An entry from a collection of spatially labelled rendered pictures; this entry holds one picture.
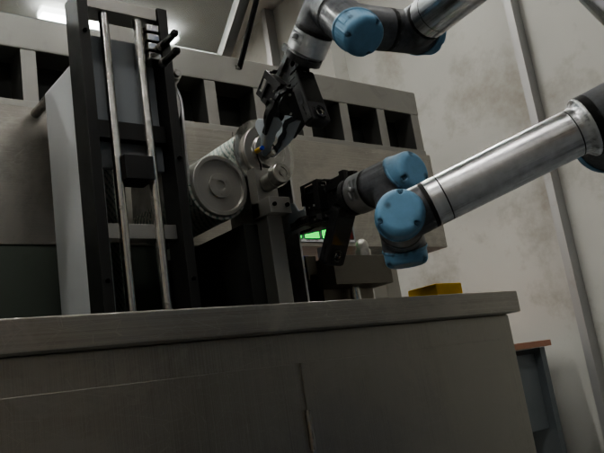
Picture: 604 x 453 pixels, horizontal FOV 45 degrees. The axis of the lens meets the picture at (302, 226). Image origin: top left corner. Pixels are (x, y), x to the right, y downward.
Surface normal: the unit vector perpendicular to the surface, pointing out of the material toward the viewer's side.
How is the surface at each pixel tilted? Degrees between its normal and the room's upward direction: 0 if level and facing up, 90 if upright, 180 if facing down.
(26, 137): 90
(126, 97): 90
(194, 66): 90
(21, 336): 90
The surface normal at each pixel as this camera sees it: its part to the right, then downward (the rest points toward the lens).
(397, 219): -0.16, -0.19
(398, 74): -0.79, -0.02
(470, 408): 0.61, -0.26
